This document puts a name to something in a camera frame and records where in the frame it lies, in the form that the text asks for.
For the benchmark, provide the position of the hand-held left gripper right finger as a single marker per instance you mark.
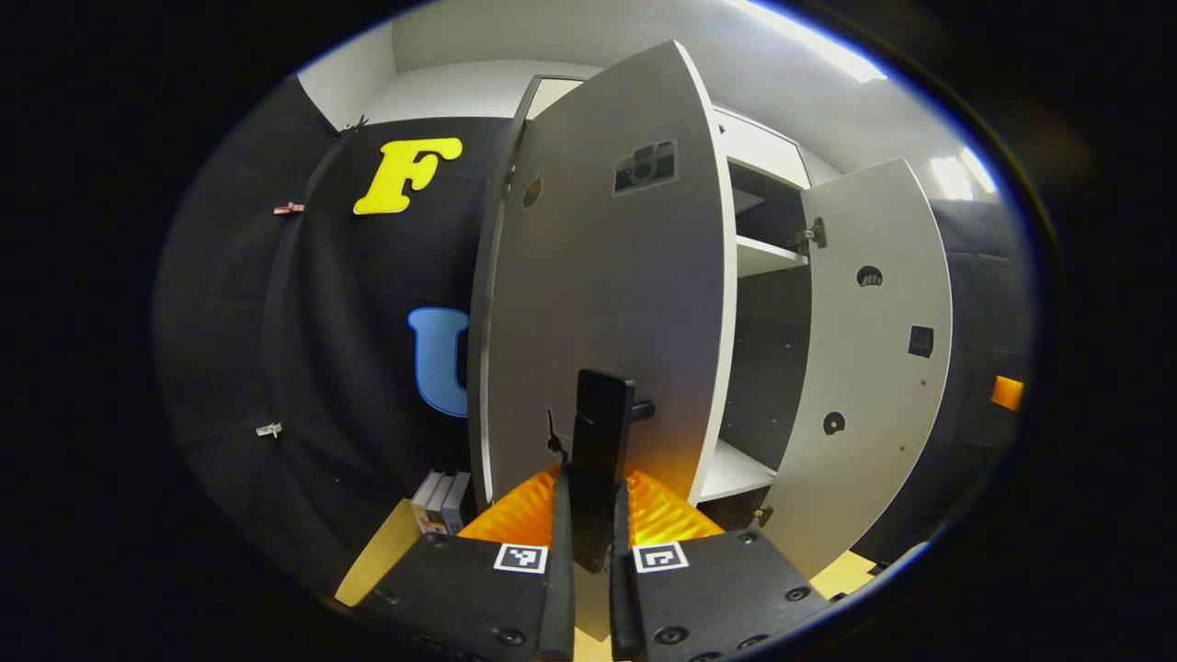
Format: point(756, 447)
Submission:
point(625, 616)

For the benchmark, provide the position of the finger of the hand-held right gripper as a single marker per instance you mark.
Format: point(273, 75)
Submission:
point(1007, 393)

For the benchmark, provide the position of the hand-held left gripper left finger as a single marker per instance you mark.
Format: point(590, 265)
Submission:
point(558, 607)

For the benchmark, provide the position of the beige shoe cabinet door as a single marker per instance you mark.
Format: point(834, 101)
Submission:
point(598, 276)
point(874, 368)

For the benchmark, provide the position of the grey double-door shoe cabinet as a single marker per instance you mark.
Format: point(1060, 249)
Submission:
point(763, 368)

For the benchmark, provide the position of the metal door hinge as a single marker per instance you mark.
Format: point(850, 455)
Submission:
point(761, 516)
point(807, 234)

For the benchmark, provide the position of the double ceiling light panel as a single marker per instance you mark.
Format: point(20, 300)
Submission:
point(961, 175)

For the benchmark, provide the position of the blue-grey small box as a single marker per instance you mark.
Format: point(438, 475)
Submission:
point(457, 504)

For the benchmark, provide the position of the grey small box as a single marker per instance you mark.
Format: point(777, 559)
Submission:
point(439, 506)

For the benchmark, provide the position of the white small box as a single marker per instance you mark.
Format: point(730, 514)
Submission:
point(425, 501)

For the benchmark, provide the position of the white clip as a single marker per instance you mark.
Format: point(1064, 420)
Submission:
point(268, 429)

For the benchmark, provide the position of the black backdrop cloth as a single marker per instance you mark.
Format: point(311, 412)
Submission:
point(322, 322)

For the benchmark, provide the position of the pink clip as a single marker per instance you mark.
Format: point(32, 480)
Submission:
point(288, 209)

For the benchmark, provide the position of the black binder clip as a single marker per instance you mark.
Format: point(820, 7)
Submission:
point(357, 124)

